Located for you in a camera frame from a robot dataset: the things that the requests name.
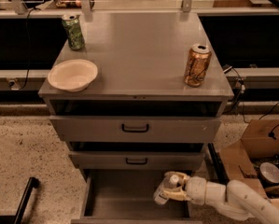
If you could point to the black stand leg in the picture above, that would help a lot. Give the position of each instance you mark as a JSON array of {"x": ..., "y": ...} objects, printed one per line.
[{"x": 33, "y": 183}]

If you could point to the white bowl in box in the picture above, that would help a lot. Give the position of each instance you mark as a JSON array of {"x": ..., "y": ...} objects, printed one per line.
[{"x": 269, "y": 172}]

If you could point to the gold soda can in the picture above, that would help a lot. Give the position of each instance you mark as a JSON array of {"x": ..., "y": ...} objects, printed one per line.
[{"x": 199, "y": 57}]

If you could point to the grey drawer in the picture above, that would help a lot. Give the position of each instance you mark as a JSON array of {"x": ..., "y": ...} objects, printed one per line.
[
  {"x": 136, "y": 160},
  {"x": 135, "y": 129},
  {"x": 126, "y": 197}
]

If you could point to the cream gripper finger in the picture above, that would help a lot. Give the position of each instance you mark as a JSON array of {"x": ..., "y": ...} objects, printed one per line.
[
  {"x": 177, "y": 194},
  {"x": 176, "y": 177}
]

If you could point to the top grey drawer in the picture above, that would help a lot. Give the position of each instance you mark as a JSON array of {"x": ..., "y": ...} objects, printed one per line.
[{"x": 135, "y": 129}]

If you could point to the brown cardboard box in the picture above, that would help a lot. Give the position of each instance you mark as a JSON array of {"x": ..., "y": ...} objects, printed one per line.
[{"x": 259, "y": 143}]

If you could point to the bottom grey drawer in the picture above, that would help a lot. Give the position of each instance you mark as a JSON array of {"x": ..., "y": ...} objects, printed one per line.
[{"x": 126, "y": 197}]

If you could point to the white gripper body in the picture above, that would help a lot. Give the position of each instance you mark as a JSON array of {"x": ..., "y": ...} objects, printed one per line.
[{"x": 196, "y": 188}]

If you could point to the middle grey drawer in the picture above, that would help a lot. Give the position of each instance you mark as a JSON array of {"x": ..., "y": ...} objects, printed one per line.
[{"x": 136, "y": 160}]

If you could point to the grey drawer cabinet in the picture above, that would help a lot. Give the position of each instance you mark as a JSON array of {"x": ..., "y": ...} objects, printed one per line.
[{"x": 141, "y": 59}]

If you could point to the white paper bowl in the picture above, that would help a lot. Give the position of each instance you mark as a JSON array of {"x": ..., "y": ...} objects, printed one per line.
[{"x": 73, "y": 75}]

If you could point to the black bar beside cabinet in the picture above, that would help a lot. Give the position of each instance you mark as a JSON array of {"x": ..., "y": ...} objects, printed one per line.
[{"x": 218, "y": 165}]

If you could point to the clear plastic tea bottle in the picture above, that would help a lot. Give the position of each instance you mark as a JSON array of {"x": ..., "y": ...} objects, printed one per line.
[{"x": 168, "y": 183}]

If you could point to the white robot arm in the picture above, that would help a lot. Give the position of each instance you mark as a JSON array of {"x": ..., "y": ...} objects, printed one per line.
[{"x": 235, "y": 200}]

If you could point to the green soda can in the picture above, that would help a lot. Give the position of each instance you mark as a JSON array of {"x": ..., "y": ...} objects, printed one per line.
[{"x": 72, "y": 27}]

